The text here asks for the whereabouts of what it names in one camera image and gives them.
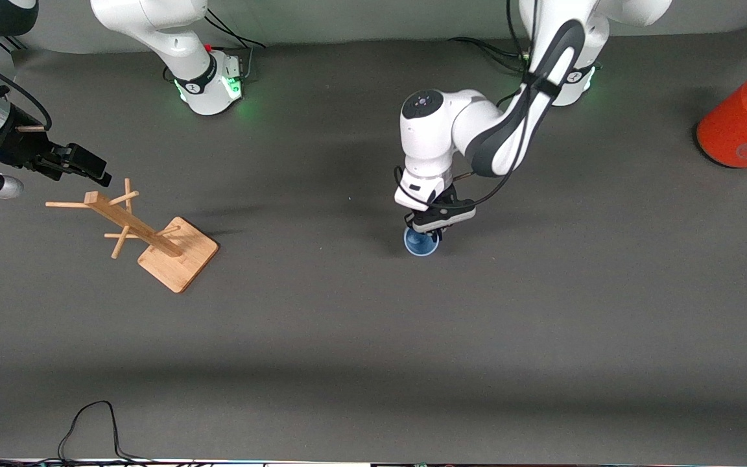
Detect light blue cup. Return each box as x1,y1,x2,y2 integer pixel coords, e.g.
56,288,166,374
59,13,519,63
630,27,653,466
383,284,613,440
403,225,442,257

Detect wooden mug tree stand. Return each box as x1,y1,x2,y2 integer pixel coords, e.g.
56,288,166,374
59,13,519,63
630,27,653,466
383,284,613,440
45,178,220,294

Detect orange drink can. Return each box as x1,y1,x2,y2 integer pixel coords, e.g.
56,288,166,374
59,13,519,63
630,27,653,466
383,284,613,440
695,62,747,170

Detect black left arm base cables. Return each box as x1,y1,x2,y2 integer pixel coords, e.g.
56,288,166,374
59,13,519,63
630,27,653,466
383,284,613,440
447,36,531,73

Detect thin black looped cable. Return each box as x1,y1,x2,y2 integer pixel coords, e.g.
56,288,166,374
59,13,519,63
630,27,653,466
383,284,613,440
56,400,155,465

